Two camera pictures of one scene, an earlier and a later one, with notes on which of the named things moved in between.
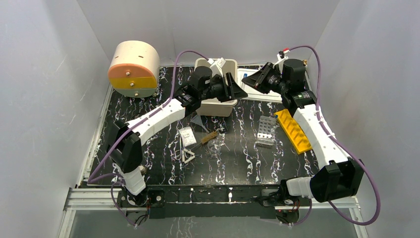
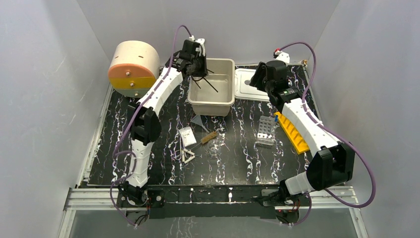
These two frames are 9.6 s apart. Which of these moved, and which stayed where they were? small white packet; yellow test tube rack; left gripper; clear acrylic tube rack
Moved: left gripper
Stayed: yellow test tube rack; small white packet; clear acrylic tube rack
